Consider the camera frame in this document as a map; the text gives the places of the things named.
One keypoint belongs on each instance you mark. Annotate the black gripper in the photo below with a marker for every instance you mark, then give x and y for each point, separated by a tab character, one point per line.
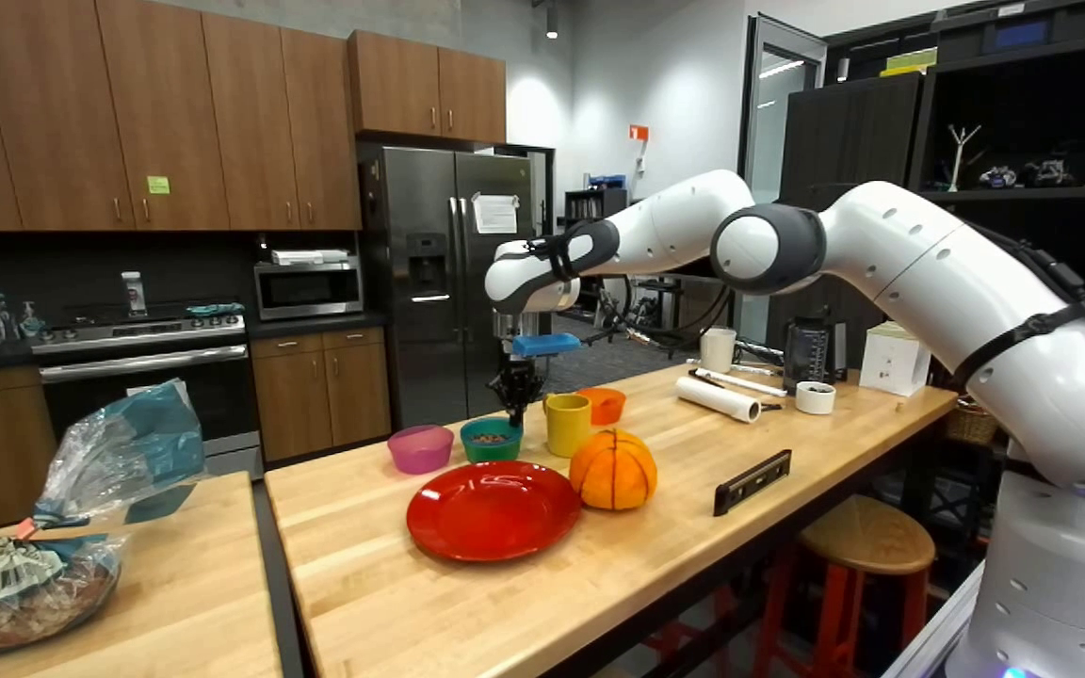
517	378

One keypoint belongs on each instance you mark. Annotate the green cup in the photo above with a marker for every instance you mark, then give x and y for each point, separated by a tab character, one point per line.
490	443

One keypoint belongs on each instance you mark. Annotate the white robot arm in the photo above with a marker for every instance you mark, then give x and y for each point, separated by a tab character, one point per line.
944	286

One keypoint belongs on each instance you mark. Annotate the small orange bowl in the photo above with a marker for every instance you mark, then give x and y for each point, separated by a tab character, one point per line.
609	407

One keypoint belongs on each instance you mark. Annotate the pink plastic bowl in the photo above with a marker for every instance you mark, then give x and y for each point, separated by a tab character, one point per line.
420	453

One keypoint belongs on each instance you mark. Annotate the yellow mug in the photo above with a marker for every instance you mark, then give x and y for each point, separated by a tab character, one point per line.
568	426

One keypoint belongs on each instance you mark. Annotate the blue chair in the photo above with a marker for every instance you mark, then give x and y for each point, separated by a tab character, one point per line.
547	344

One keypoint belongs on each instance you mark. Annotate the red plate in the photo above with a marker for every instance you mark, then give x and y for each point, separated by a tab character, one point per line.
490	513

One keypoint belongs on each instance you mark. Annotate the orange plush pumpkin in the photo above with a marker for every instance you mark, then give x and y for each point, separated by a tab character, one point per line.
615	472

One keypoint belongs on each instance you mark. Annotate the stainless steel refrigerator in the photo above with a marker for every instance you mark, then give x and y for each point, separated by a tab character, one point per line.
425	277

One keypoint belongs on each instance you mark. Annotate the lower wooden cabinet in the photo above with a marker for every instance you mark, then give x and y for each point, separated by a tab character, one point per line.
321	392

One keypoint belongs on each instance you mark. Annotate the white paper sheet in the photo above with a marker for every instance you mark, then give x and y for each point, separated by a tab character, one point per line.
497	211

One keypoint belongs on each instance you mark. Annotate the white paper towel roll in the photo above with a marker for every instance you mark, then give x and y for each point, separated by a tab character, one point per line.
717	400

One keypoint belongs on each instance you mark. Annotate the white cup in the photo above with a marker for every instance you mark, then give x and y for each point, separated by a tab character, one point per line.
717	349

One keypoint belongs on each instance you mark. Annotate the slim white roll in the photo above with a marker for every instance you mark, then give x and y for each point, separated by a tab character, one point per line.
745	380

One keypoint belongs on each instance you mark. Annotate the steel microwave oven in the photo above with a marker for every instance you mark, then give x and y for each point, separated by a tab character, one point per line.
307	292

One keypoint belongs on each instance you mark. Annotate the white mug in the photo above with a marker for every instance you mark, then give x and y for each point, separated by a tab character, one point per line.
817	395

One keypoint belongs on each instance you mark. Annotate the short upper wooden cabinets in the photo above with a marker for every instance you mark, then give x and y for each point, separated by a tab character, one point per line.
433	89

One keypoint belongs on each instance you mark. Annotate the wooden stool red legs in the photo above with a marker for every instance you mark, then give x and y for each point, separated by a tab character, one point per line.
870	534

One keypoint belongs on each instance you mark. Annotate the white box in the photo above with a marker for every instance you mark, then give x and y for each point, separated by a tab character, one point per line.
899	358

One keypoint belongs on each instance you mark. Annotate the small grey bottle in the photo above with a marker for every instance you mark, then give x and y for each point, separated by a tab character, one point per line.
135	294

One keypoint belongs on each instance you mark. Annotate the grey door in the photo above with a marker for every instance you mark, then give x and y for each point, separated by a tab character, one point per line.
774	100

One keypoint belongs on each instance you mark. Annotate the green sticky note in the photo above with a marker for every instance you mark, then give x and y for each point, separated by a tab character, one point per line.
161	186

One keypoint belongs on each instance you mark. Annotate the long upper wooden cabinets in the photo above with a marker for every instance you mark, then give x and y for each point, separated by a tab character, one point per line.
129	113

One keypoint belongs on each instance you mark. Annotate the white branched figure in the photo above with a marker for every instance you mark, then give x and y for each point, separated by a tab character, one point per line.
963	156

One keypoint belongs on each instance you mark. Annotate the black shelving unit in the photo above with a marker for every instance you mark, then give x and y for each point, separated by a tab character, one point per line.
1072	152

